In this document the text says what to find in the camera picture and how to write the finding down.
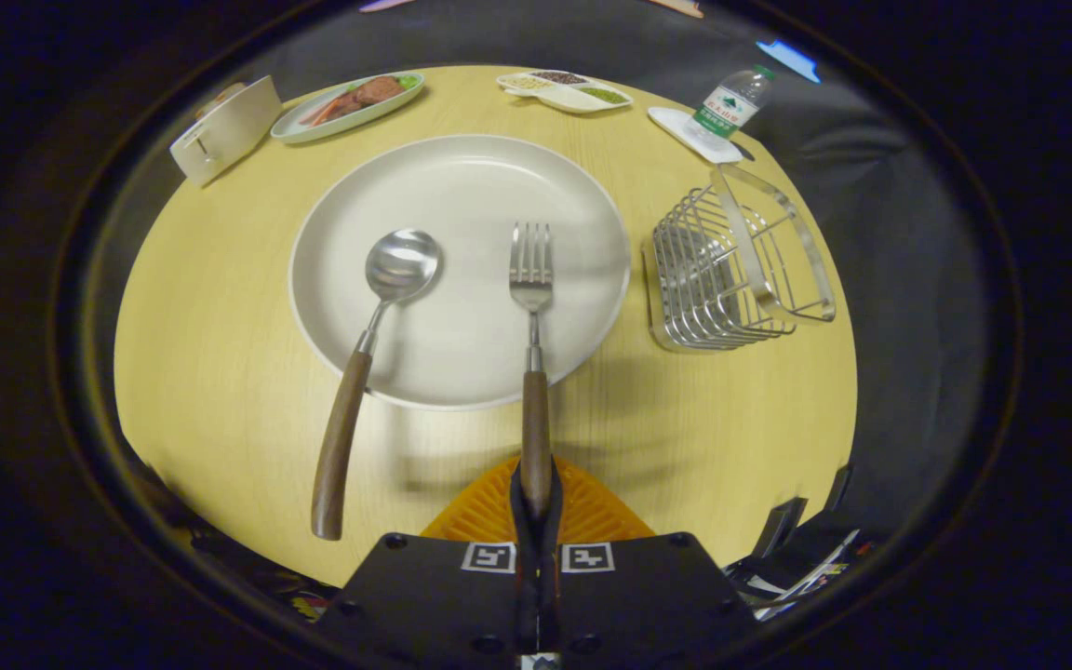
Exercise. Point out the white divided dish with grains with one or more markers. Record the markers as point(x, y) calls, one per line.
point(566, 93)

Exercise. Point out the large white round plate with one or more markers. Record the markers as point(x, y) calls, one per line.
point(471, 223)

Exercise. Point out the green oval plate with food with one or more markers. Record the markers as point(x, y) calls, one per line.
point(350, 104)

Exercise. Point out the clear plastic water bottle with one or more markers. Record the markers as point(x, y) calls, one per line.
point(730, 107)

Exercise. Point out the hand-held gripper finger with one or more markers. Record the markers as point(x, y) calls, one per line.
point(547, 530)
point(525, 521)

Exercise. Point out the cream toaster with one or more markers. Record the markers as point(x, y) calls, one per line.
point(224, 130)

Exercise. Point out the white coaster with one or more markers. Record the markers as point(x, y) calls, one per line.
point(671, 123)

